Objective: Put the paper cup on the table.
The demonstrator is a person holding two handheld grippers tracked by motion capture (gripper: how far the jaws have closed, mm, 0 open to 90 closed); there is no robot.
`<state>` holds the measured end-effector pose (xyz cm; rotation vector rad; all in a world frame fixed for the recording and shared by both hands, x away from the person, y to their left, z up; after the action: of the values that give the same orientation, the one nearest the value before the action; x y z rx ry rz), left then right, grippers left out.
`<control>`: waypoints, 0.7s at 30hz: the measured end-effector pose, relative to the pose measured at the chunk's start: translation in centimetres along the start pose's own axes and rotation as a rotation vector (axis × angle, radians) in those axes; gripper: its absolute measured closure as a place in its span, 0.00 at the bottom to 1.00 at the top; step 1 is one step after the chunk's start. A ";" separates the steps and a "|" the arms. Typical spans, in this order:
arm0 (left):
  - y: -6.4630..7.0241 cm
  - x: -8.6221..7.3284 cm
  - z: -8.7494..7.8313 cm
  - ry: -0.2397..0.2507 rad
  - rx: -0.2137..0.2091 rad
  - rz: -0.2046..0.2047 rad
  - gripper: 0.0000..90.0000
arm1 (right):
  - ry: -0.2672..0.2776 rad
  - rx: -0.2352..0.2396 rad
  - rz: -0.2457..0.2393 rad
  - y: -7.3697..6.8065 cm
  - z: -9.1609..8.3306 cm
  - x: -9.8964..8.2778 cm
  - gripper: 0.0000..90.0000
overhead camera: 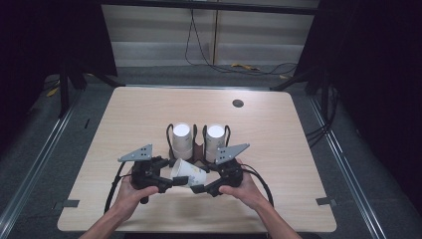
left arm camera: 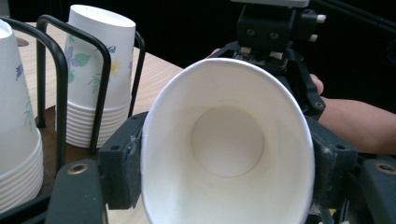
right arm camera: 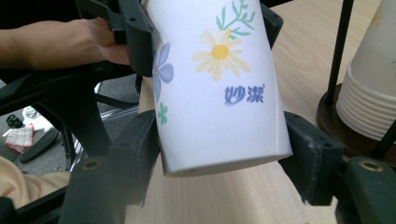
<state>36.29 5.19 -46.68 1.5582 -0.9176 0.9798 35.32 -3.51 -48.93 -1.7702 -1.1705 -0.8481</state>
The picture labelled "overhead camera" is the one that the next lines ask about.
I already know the person's left hand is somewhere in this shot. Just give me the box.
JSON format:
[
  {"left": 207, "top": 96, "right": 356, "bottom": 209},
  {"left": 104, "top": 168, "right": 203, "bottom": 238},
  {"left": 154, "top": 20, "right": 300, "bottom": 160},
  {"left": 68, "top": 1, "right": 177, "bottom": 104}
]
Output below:
[{"left": 113, "top": 174, "right": 160, "bottom": 221}]

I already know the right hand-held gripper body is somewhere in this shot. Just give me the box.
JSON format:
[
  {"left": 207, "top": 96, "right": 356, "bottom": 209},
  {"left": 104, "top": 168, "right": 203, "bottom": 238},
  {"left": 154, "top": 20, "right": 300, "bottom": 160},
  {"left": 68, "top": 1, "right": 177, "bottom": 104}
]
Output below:
[{"left": 208, "top": 142, "right": 251, "bottom": 197}]

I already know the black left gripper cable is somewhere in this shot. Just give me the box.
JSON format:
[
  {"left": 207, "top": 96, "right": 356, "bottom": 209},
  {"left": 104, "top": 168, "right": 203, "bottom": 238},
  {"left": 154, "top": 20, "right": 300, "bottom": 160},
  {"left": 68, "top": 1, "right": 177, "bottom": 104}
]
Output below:
[{"left": 104, "top": 161, "right": 134, "bottom": 214}]

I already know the thin vertical window pole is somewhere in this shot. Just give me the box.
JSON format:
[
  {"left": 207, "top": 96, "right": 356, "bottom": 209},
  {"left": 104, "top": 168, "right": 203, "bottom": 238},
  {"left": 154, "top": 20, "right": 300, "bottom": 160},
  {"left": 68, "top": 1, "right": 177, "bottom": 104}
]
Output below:
[{"left": 212, "top": 9, "right": 220, "bottom": 66}]

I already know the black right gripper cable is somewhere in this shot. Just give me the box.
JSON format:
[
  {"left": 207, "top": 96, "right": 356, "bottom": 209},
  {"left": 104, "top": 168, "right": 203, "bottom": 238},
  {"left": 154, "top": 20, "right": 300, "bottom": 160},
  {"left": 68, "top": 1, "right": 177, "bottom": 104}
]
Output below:
[{"left": 240, "top": 162, "right": 275, "bottom": 208}]

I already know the dark brown double cup holder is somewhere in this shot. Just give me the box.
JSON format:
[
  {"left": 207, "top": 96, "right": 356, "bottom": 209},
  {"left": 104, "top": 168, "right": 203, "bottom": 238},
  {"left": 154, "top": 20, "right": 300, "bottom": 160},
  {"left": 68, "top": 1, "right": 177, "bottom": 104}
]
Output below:
[{"left": 165, "top": 122, "right": 232, "bottom": 168}]

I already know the person's right hand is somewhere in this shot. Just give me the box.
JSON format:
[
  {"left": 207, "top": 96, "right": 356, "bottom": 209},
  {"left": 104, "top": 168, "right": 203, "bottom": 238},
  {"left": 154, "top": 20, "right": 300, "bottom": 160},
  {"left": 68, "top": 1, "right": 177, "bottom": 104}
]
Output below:
[{"left": 218, "top": 157, "right": 265, "bottom": 212}]

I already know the black stand leg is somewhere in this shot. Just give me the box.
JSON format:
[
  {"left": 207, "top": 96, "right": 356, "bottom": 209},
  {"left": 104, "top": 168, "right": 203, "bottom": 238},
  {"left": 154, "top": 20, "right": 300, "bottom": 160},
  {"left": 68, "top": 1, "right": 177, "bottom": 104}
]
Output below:
[
  {"left": 269, "top": 66, "right": 321, "bottom": 93},
  {"left": 58, "top": 61, "right": 88, "bottom": 120}
]

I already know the grey tape strip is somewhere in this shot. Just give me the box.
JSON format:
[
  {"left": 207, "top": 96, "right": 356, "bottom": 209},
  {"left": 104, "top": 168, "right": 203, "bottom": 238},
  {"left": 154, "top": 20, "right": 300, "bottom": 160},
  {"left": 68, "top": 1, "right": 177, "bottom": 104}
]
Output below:
[
  {"left": 54, "top": 199, "right": 81, "bottom": 210},
  {"left": 315, "top": 196, "right": 337, "bottom": 206}
]

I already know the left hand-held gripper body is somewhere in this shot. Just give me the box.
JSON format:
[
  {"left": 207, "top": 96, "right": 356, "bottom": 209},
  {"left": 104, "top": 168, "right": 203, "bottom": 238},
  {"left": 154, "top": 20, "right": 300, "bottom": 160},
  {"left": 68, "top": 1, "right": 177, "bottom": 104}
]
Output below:
[{"left": 116, "top": 142, "right": 174, "bottom": 205}]

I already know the black hanging cable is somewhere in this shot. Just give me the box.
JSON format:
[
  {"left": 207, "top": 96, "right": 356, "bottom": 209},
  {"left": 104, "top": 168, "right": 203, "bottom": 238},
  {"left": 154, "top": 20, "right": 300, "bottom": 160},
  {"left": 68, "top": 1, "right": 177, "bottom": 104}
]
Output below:
[{"left": 184, "top": 8, "right": 300, "bottom": 78}]

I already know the black overhead bar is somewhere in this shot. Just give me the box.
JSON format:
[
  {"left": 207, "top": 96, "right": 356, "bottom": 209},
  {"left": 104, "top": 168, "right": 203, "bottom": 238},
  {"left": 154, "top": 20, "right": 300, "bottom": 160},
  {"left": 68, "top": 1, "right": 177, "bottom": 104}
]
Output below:
[{"left": 99, "top": 0, "right": 320, "bottom": 16}]

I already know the black floor cable bundle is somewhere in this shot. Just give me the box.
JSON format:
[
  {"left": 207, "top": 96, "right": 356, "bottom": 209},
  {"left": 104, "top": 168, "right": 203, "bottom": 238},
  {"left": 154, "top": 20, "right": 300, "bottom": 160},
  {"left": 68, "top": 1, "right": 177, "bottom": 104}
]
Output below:
[{"left": 305, "top": 83, "right": 340, "bottom": 148}]

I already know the metal floor rail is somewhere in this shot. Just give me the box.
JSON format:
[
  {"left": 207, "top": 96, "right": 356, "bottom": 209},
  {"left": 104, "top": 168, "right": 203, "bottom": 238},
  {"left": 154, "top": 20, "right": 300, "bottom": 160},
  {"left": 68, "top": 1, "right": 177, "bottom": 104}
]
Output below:
[
  {"left": 308, "top": 95, "right": 388, "bottom": 239},
  {"left": 0, "top": 89, "right": 86, "bottom": 235}
]

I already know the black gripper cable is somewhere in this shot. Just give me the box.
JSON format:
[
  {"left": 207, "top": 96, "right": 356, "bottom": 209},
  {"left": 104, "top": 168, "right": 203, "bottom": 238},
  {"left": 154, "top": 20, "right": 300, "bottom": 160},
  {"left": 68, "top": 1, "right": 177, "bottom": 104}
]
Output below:
[
  {"left": 104, "top": 161, "right": 134, "bottom": 214},
  {"left": 240, "top": 162, "right": 275, "bottom": 208}
]

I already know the white paper cup stack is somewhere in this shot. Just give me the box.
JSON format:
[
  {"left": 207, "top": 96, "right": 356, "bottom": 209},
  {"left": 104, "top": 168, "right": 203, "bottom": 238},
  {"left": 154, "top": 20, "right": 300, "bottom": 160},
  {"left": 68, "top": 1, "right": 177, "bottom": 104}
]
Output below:
[
  {"left": 171, "top": 122, "right": 194, "bottom": 161},
  {"left": 205, "top": 123, "right": 227, "bottom": 164}
]

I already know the black curtain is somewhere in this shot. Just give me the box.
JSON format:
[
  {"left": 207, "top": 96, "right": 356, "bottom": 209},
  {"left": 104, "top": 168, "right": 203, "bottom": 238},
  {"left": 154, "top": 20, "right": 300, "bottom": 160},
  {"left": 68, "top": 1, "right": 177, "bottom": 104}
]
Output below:
[
  {"left": 0, "top": 0, "right": 118, "bottom": 157},
  {"left": 293, "top": 0, "right": 422, "bottom": 213}
]

